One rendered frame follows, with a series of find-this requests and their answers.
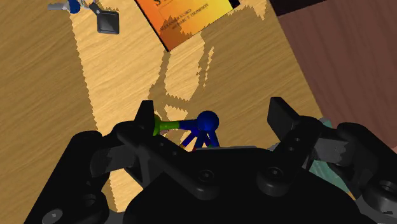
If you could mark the blue and green stick-ball toy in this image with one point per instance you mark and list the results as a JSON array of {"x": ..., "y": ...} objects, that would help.
[{"x": 207, "y": 121}]

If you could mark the teal object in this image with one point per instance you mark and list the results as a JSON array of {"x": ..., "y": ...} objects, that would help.
[{"x": 325, "y": 175}]

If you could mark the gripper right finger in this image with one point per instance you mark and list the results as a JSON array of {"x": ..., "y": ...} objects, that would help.
[{"x": 359, "y": 145}]

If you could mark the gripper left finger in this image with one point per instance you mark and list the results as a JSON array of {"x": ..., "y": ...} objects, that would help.
[{"x": 77, "y": 173}]

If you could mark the orange book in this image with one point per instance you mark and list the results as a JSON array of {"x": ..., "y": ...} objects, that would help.
[{"x": 189, "y": 18}]

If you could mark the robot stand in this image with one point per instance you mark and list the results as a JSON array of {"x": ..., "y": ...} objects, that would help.
[{"x": 294, "y": 5}]

